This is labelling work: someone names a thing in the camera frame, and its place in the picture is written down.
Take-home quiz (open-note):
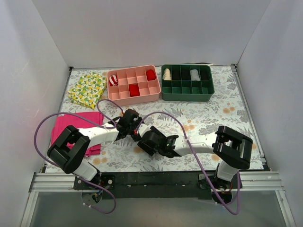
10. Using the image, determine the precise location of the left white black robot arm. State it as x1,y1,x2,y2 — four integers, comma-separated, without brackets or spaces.
47,109,141,189

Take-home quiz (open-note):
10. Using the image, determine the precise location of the red white striped rolled sock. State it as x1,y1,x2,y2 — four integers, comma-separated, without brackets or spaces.
108,75,118,87

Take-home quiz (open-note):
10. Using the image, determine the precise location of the red rolled cloth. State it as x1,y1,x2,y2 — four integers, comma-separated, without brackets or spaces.
146,70,156,81
129,84,140,97

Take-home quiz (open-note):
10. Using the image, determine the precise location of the red rolled cloth back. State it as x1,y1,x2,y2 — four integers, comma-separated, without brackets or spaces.
146,70,156,81

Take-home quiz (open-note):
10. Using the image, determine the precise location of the lemon print folded cloth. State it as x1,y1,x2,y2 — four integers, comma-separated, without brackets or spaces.
68,72,107,109

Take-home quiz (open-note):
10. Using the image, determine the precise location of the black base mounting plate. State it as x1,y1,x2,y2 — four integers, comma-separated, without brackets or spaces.
73,172,243,201

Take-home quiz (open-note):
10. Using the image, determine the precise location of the magenta folded cloth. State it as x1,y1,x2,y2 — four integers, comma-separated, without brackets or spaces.
51,112,103,157

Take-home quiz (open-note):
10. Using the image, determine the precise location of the aluminium frame rail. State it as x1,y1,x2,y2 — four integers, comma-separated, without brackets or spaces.
21,171,295,227

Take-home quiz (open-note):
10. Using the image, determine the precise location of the grey rolled cloth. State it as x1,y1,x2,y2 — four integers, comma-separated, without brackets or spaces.
190,69,200,81

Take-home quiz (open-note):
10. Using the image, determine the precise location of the green divided organizer box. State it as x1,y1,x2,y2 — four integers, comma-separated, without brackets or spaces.
161,64,215,102

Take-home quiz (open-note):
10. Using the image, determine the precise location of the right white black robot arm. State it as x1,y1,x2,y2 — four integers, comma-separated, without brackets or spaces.
134,123,253,188

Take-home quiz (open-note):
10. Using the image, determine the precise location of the red rolled cloth front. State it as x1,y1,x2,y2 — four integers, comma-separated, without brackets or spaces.
129,84,140,97

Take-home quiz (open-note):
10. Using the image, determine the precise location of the black rolled cloth left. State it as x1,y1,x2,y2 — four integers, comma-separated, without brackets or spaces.
171,70,181,80

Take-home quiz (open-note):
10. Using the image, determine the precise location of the pink divided organizer box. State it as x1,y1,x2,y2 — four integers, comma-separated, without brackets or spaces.
107,65,161,106

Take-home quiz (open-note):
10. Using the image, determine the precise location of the cream rolled cloth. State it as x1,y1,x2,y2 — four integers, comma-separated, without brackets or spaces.
162,69,172,80

